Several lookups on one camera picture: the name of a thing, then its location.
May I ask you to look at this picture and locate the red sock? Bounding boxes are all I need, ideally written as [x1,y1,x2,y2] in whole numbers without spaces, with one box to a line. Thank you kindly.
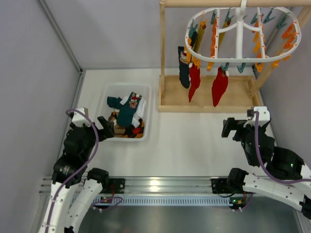
[211,67,228,107]
[188,63,201,102]

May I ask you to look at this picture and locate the dark teal Santa sock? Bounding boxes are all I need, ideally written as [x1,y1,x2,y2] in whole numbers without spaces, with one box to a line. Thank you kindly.
[178,46,190,89]

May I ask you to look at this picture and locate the white oval clip hanger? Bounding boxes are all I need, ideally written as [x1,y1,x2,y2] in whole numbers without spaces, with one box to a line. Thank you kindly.
[184,0,302,64]

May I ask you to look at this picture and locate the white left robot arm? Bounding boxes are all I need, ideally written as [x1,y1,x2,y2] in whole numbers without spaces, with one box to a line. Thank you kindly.
[39,116,114,233]

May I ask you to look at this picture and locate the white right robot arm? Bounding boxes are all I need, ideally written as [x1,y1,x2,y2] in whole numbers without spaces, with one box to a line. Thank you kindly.
[222,117,311,218]

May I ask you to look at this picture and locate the brown patterned socks in bin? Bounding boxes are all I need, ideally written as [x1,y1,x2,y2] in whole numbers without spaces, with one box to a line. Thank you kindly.
[108,112,145,138]

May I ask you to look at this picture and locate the wooden hanger rack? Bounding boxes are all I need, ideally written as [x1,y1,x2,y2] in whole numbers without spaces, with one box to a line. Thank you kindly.
[158,0,311,113]

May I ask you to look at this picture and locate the dark green sock in bin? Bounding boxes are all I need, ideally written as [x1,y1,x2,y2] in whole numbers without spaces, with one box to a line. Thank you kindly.
[107,92,142,128]

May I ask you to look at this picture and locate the clear plastic bin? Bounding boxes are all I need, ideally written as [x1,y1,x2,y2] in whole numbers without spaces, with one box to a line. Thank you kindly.
[99,83,152,142]

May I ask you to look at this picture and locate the dark navy hanging sock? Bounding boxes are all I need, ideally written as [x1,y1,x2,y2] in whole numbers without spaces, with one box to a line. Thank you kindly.
[190,31,198,48]

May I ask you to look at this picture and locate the mustard yellow sock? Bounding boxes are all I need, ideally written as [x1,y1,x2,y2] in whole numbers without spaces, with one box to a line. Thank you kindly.
[193,20,207,53]

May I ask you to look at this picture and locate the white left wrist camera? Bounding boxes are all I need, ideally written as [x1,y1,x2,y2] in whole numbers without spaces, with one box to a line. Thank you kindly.
[70,107,90,127]

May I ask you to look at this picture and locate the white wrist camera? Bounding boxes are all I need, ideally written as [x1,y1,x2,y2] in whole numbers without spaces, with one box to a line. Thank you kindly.
[243,106,271,128]
[70,107,90,127]

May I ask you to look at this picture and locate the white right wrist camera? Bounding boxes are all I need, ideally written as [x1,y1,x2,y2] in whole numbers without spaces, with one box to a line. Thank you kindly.
[243,106,271,128]

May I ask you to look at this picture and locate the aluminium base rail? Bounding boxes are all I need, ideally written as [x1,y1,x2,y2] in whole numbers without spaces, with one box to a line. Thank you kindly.
[38,176,303,195]

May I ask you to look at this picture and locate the perforated white cable duct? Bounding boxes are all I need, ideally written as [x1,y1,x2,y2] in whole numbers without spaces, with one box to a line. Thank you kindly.
[93,196,242,206]

